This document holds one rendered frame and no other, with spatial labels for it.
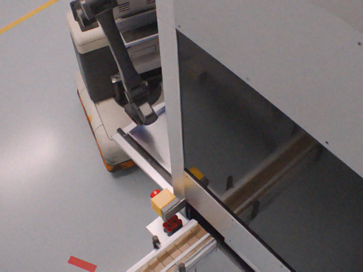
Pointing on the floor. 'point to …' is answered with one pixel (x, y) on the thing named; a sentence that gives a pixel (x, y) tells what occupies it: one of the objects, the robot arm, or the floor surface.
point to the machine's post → (172, 94)
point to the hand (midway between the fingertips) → (138, 122)
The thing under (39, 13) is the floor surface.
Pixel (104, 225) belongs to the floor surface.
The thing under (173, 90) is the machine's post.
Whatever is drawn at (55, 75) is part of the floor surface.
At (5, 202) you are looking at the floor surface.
